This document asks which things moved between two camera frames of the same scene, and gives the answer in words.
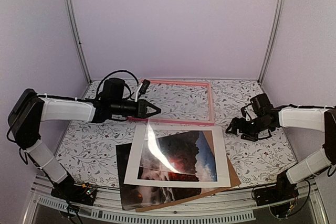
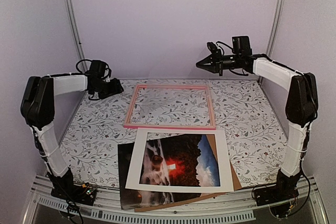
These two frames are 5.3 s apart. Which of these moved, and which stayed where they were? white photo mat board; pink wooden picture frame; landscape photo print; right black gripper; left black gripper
Moved: left black gripper; white photo mat board; right black gripper; pink wooden picture frame
Stayed: landscape photo print
